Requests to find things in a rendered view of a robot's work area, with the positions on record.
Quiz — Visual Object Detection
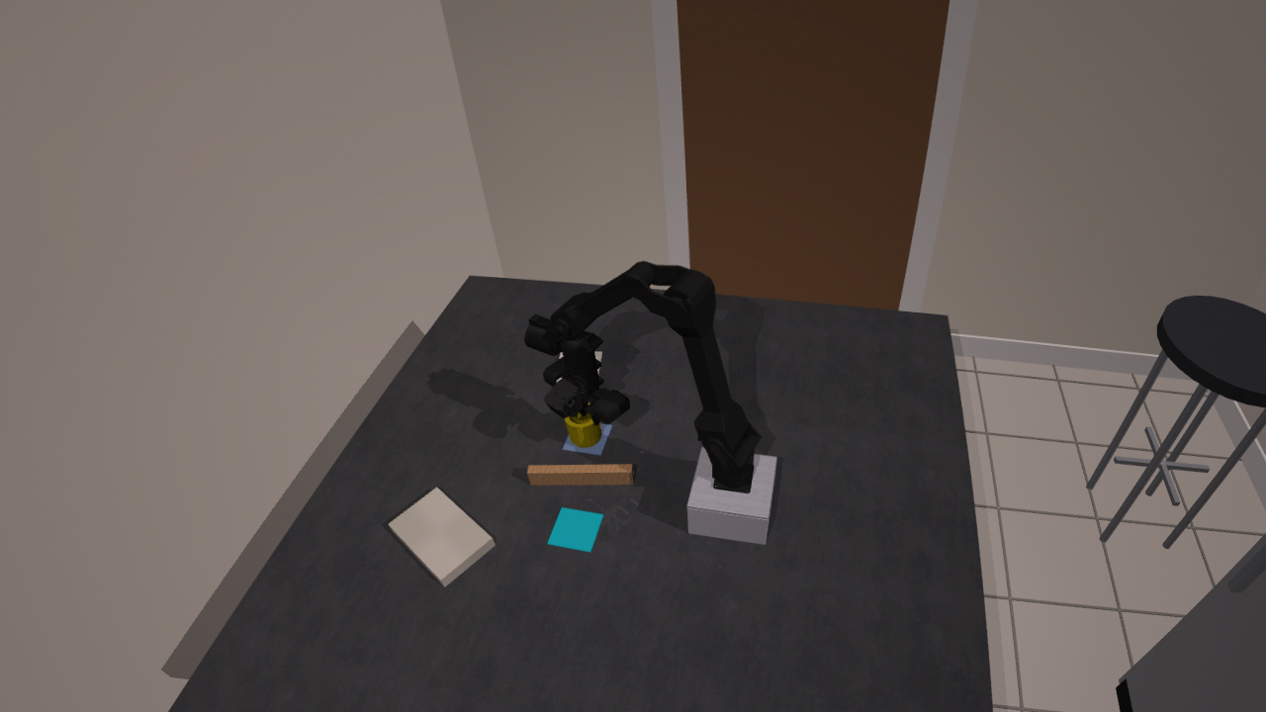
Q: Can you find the brown wooden bar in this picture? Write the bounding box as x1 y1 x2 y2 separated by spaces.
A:
527 464 634 486

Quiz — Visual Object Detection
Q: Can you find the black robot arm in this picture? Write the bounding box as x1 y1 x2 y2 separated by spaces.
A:
524 261 761 493

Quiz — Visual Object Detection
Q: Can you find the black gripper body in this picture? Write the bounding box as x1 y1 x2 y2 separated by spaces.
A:
542 357 630 424

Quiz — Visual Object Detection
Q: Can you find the beige flat rectangular slab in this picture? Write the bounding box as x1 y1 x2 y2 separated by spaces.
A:
389 488 496 587

